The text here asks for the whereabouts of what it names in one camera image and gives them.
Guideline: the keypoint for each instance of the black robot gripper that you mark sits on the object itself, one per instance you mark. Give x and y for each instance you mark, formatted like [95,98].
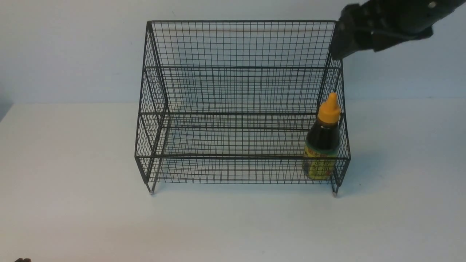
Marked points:
[380,24]

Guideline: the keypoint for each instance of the dark seasoning bottle yellow cap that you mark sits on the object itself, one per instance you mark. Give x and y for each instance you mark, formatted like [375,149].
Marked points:
[323,140]

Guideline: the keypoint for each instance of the small dark object at corner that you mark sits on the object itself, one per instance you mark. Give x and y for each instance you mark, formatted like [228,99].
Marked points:
[23,260]

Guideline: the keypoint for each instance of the black wire mesh shelf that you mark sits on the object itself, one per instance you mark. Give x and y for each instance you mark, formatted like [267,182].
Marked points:
[231,102]

